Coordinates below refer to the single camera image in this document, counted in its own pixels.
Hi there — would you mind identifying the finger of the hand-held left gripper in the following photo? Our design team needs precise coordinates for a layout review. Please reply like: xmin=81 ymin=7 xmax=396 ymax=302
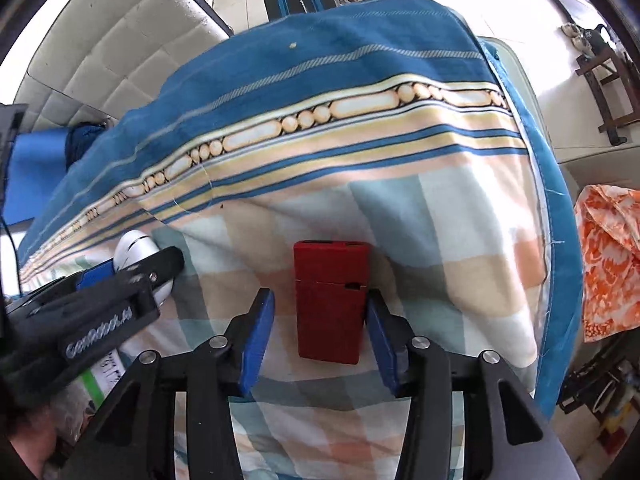
xmin=75 ymin=246 xmax=186 ymax=292

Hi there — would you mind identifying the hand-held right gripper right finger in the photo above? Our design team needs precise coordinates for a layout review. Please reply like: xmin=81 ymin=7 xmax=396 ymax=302
xmin=365 ymin=290 xmax=556 ymax=480

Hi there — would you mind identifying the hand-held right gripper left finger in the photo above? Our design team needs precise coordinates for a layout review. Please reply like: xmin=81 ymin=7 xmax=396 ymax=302
xmin=70 ymin=287 xmax=277 ymax=480

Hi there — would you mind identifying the white oval mouse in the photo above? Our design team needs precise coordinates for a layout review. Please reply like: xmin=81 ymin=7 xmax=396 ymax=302
xmin=114 ymin=229 xmax=176 ymax=308

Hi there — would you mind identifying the red rectangular case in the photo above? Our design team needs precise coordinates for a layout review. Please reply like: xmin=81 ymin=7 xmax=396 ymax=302
xmin=292 ymin=240 xmax=373 ymax=365

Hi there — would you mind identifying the person's left hand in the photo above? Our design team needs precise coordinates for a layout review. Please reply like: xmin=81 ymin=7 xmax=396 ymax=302
xmin=7 ymin=405 xmax=58 ymax=478

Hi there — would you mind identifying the blue foam mat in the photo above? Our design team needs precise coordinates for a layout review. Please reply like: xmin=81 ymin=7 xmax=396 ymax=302
xmin=4 ymin=127 xmax=72 ymax=224

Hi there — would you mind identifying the navy blue cloth bundle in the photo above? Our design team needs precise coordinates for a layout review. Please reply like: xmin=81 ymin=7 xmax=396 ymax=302
xmin=65 ymin=121 xmax=110 ymax=167

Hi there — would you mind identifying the plaid blue-bordered tablecloth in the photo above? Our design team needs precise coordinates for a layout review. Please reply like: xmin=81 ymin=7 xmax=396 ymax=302
xmin=17 ymin=0 xmax=583 ymax=480

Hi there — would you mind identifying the dark clutter pile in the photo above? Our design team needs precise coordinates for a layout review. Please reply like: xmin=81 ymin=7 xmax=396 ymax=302
xmin=559 ymin=345 xmax=640 ymax=461

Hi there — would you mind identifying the white padded chair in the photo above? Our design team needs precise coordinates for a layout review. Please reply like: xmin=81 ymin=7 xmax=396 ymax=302
xmin=12 ymin=0 xmax=236 ymax=136

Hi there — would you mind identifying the orange floral cloth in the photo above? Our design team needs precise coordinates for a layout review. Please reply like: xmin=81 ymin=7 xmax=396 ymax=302
xmin=574 ymin=185 xmax=640 ymax=343

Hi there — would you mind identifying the dark wooden chair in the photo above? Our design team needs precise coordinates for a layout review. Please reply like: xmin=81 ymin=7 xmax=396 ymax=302
xmin=575 ymin=25 xmax=640 ymax=147

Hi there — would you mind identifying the pair of shoes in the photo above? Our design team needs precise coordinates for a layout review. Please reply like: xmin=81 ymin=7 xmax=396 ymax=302
xmin=560 ymin=22 xmax=597 ymax=52

